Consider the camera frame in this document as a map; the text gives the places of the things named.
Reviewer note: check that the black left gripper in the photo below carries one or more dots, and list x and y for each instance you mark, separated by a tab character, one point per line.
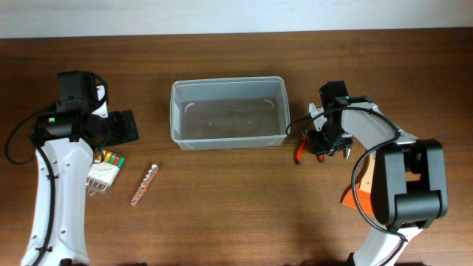
116	117

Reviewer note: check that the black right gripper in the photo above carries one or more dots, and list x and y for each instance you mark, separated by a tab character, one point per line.
319	148

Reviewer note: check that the red handled small cutters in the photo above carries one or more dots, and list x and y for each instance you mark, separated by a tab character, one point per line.
301	147

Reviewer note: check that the orange socket bit rail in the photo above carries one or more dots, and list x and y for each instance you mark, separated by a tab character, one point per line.
141	190

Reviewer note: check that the orange scraper wooden handle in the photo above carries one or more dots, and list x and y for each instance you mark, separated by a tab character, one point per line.
363	187

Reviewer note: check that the clear plastic container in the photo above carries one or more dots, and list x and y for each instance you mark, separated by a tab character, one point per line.
229	113

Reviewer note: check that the orange black long-nose pliers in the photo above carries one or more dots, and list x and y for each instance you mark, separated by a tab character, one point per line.
347	151

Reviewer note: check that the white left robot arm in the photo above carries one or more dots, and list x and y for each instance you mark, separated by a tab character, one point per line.
65	136

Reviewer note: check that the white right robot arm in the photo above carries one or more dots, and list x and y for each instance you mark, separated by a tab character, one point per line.
398	184

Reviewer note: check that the coloured screwdriver bit set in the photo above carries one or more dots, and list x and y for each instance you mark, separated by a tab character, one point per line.
103	172

